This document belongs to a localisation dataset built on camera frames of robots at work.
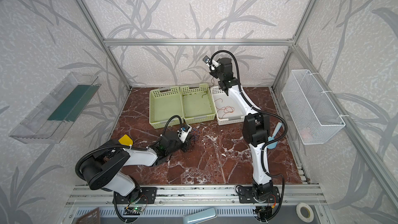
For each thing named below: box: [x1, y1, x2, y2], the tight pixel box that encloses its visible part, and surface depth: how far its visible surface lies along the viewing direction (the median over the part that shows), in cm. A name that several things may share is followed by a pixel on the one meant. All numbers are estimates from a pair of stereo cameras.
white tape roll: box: [295, 202, 315, 223], surface depth 70 cm
